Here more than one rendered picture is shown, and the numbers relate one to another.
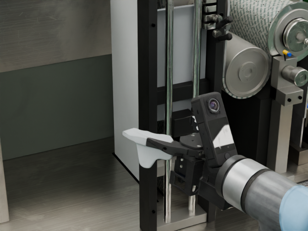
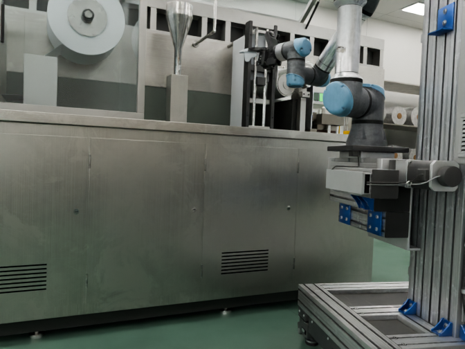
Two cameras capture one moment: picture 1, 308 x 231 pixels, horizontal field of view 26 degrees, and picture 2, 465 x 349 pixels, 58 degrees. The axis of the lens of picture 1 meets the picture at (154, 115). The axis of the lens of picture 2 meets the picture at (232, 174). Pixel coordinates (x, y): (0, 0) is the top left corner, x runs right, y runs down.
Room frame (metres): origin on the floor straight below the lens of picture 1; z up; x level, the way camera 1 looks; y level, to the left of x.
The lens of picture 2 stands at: (-0.96, 0.01, 0.76)
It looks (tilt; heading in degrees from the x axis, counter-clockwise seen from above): 2 degrees down; 1
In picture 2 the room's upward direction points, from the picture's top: 2 degrees clockwise
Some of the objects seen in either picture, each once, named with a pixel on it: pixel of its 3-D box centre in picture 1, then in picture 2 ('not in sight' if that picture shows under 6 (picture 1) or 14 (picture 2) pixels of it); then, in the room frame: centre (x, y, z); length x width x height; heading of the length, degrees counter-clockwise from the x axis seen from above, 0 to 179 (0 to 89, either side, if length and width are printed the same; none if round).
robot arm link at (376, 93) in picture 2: not in sight; (367, 103); (0.66, -0.45, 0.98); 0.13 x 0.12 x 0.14; 128
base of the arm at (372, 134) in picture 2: not in sight; (367, 133); (0.67, -0.46, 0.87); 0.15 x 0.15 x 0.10
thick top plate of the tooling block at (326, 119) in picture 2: not in sight; (313, 121); (1.67, -0.41, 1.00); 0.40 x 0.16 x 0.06; 26
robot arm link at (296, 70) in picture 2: not in sight; (298, 73); (0.80, -0.20, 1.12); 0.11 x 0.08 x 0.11; 128
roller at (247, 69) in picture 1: (219, 54); (275, 87); (1.51, -0.16, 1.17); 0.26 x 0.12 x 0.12; 26
